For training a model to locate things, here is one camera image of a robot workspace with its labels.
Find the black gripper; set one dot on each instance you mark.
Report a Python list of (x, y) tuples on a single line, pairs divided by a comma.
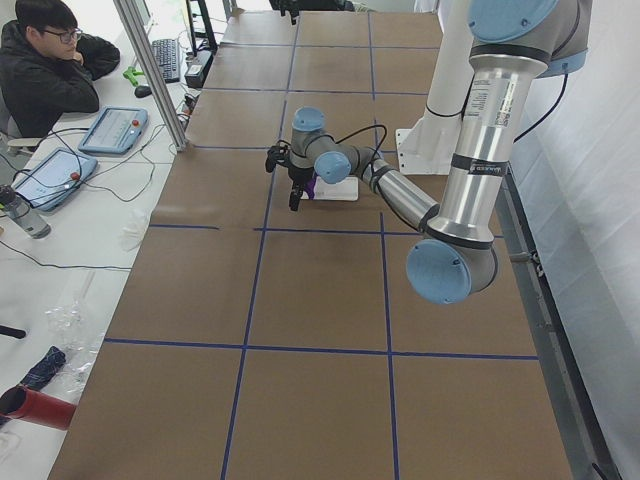
[(300, 175)]

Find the purple towel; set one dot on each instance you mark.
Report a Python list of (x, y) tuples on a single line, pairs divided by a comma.
[(309, 188)]

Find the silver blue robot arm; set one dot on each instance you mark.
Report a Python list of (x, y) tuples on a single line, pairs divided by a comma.
[(490, 54)]

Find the white towel rack base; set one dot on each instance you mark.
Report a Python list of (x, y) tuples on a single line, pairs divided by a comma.
[(346, 190)]

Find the black computer mouse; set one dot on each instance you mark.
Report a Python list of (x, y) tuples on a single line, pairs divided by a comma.
[(142, 91)]

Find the far blue teach pendant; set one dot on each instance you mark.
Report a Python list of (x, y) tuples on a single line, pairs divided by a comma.
[(114, 131)]

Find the blue teach pendant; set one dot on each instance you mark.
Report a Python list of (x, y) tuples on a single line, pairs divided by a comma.
[(114, 131), (50, 183)]

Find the black keyboard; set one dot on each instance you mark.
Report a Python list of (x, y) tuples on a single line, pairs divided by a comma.
[(167, 56)]

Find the green tool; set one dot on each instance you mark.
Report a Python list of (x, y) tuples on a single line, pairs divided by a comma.
[(132, 74)]

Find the near blue teach pendant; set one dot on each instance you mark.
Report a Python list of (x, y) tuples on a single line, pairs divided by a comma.
[(50, 183)]

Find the clear plastic wrap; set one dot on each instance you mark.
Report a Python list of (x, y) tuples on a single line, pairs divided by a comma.
[(78, 332)]

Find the grey water bottle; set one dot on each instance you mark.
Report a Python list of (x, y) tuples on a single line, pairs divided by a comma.
[(21, 213)]

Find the person in black jacket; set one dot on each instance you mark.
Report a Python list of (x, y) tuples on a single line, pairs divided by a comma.
[(48, 67)]

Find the red cylinder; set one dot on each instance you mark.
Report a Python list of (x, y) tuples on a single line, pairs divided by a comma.
[(21, 403)]

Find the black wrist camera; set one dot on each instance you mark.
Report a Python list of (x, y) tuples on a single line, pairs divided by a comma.
[(277, 155)]

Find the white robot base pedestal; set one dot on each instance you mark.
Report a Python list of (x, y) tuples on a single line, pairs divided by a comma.
[(427, 147)]

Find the aluminium frame post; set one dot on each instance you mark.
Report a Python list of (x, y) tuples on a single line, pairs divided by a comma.
[(134, 28)]

